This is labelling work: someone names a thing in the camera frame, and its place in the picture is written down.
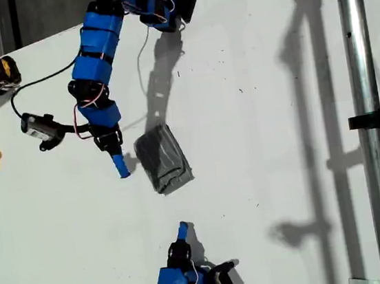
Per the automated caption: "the grey striped towel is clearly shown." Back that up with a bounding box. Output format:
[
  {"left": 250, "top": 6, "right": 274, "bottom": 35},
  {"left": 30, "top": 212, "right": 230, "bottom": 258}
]
[{"left": 131, "top": 121, "right": 198, "bottom": 199}]

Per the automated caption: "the gripper black camera cable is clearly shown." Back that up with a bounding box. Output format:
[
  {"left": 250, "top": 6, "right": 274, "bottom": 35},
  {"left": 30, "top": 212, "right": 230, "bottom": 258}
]
[{"left": 5, "top": 50, "right": 90, "bottom": 120}]

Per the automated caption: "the steel post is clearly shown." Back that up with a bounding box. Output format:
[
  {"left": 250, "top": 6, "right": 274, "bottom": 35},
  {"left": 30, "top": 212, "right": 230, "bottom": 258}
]
[{"left": 335, "top": 0, "right": 380, "bottom": 284}]

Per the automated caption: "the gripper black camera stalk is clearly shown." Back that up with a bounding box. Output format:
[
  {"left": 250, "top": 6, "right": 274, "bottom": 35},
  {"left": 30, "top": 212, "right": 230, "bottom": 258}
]
[{"left": 36, "top": 118, "right": 93, "bottom": 153}]

